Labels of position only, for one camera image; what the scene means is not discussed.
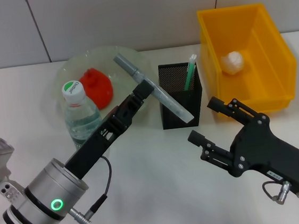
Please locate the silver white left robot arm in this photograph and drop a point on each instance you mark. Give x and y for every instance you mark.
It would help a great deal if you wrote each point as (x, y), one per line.
(46, 200)

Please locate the grey marker pen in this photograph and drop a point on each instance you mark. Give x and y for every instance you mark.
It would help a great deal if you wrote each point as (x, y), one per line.
(170, 103)

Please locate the clear green-label water bottle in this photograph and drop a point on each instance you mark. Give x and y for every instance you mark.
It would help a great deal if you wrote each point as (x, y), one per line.
(81, 116)

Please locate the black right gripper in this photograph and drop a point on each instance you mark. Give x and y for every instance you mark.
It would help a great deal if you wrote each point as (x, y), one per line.
(266, 150)

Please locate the green utility knife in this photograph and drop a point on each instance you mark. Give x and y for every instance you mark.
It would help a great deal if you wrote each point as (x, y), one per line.
(190, 73)

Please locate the black mesh pen holder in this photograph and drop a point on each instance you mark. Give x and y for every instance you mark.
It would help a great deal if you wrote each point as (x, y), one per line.
(179, 87)

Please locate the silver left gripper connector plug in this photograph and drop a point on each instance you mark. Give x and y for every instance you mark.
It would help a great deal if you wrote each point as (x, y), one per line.
(80, 217)

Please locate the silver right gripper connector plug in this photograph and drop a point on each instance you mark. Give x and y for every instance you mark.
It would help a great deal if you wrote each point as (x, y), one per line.
(284, 191)

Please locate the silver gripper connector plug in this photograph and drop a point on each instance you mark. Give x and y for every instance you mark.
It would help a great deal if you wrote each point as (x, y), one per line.
(284, 191)
(80, 217)

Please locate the pale green glass fruit plate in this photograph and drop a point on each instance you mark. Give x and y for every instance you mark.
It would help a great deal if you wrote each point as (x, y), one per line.
(123, 66)

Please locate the white paper ball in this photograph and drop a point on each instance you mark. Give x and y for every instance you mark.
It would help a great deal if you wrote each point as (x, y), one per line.
(232, 64)

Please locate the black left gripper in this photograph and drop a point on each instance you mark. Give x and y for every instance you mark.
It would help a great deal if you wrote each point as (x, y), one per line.
(94, 147)

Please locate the red-orange toy orange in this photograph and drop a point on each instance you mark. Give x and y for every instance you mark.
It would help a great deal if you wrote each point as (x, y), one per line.
(100, 90)

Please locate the yellow plastic bin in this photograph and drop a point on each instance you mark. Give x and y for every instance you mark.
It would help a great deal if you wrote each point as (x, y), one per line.
(266, 51)

